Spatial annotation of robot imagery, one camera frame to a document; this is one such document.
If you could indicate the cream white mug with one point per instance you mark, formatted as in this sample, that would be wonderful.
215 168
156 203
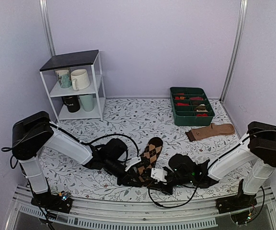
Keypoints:
80 79

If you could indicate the teal patterned mug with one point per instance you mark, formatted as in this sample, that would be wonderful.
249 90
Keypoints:
64 78

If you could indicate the brown tan argyle sock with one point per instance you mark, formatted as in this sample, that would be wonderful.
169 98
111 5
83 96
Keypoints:
149 157

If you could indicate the black mug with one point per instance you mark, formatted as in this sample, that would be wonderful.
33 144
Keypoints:
72 103

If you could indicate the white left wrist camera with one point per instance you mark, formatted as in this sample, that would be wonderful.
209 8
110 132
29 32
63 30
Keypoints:
131 162

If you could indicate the green divided organizer tray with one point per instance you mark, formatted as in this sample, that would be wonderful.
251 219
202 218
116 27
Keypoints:
185 115

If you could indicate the white shelf black top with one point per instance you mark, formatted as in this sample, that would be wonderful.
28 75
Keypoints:
89 60

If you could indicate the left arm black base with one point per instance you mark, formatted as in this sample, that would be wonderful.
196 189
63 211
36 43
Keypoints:
61 202

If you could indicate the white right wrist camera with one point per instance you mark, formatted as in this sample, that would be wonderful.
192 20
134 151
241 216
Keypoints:
159 175

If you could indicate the floral patterned table mat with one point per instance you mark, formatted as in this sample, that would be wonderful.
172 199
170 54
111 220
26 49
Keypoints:
136 121

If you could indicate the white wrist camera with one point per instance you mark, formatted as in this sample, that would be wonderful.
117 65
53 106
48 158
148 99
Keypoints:
159 175
131 162

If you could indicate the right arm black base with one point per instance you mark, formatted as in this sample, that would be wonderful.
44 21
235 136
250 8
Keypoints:
235 202

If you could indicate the brown cream rolled sock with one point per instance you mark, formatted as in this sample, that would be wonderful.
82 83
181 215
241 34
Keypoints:
201 108

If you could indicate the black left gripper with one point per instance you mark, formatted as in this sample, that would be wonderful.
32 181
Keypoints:
126 180

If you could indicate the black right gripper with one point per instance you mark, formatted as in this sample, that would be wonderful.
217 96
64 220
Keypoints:
160 187

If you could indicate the red rolled sock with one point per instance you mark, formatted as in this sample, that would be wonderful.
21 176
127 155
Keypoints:
182 104

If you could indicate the plain brown sock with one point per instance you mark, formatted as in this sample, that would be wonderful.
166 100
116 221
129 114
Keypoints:
210 131

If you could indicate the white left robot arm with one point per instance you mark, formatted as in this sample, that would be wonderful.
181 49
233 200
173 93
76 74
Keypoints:
36 132

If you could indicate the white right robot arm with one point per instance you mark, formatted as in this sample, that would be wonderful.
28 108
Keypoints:
259 144

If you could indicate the mint green cup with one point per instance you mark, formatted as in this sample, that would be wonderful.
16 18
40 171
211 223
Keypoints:
87 102

